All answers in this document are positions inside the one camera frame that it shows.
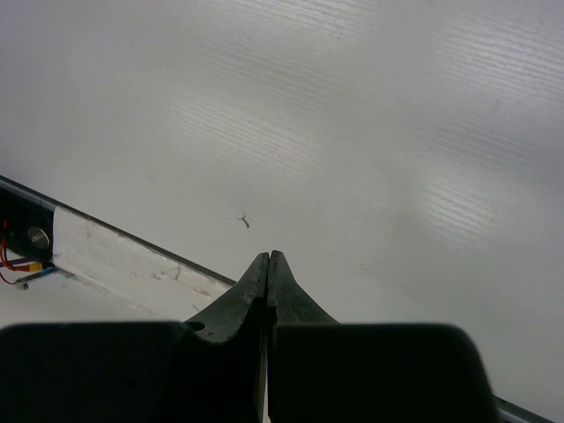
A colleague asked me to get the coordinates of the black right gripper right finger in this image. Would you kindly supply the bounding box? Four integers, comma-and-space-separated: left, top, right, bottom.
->
267, 251, 501, 422

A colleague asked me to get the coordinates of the aluminium table edge rail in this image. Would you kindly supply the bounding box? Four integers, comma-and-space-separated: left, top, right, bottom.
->
495, 397, 553, 423

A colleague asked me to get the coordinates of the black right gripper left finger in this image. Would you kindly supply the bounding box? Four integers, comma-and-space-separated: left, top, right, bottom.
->
1, 253, 269, 422

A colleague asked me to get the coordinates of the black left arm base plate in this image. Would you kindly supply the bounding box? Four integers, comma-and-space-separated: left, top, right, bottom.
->
1, 176, 56, 272

